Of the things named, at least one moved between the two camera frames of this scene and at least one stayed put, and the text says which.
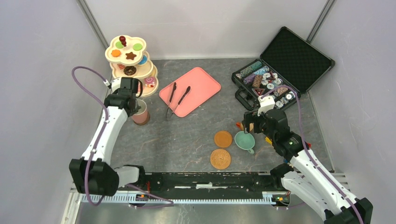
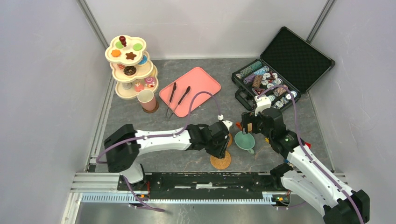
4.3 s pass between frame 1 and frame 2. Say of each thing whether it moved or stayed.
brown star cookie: stayed
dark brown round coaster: moved
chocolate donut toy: stayed
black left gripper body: moved
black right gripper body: stayed
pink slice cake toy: stayed
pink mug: moved
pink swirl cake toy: stayed
